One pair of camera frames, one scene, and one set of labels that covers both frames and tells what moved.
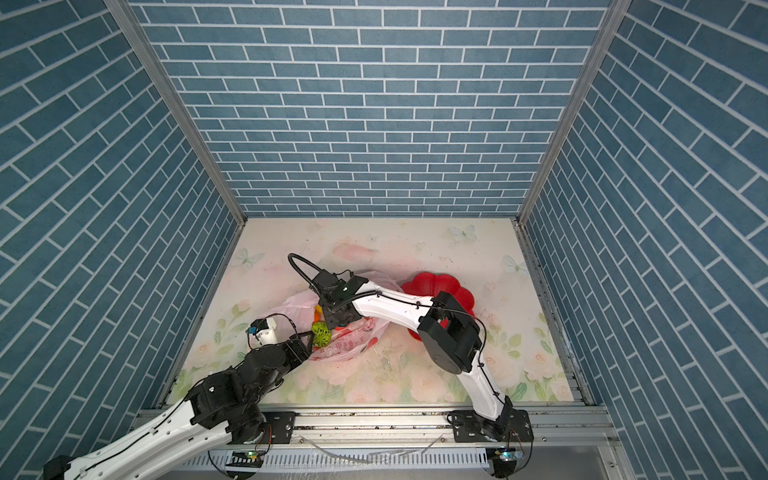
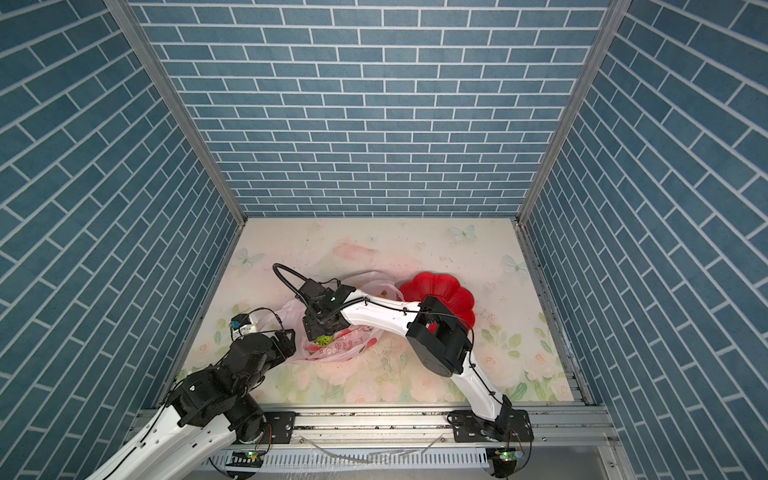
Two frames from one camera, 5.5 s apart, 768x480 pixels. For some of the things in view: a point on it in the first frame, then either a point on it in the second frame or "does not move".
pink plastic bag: (303, 311) does not move
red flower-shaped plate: (432, 285) does not move
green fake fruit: (322, 335) does not move
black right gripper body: (332, 316) to (315, 323)
